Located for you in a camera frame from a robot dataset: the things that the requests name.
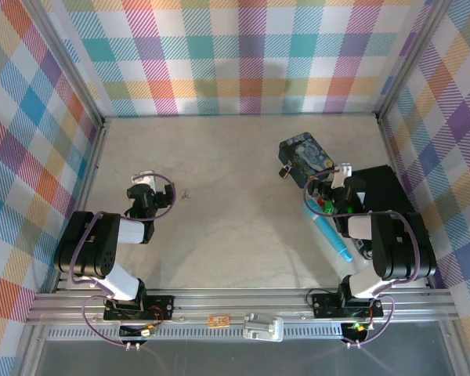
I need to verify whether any starry night print box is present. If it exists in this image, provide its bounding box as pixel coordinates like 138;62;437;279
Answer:
277;132;334;190

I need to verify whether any blue marker pen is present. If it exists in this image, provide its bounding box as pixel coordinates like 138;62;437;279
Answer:
303;197;354;264

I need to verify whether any black tray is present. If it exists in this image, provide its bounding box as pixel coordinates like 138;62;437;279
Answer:
350;164;417;220

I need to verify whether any small orange tag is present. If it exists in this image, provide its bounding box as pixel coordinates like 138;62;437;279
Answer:
207;315;232;330

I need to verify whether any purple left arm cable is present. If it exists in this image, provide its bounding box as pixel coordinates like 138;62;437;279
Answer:
68;170;178;350

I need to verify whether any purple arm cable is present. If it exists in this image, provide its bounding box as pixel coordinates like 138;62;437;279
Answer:
68;170;178;350
303;167;422;349

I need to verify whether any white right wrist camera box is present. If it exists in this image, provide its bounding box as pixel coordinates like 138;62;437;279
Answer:
330;163;354;189

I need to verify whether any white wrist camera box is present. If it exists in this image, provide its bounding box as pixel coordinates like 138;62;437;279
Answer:
131;170;157;187
330;163;354;189

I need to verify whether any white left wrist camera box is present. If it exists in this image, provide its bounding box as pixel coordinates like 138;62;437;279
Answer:
131;170;157;187

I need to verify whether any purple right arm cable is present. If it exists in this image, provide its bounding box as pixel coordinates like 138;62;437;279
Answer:
303;167;422;349

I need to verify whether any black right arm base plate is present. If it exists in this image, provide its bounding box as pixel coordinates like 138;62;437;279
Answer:
310;291;385;320

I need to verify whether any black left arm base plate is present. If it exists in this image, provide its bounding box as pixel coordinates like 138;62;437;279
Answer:
103;294;176;323

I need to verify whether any aluminium table edge rail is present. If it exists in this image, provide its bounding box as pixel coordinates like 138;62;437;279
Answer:
26;288;460;327

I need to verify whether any white plastic bracket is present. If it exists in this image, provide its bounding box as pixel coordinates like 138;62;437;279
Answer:
242;312;285;342

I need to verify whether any aluminium frame post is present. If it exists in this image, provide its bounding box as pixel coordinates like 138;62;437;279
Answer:
22;0;107;125
374;0;452;123

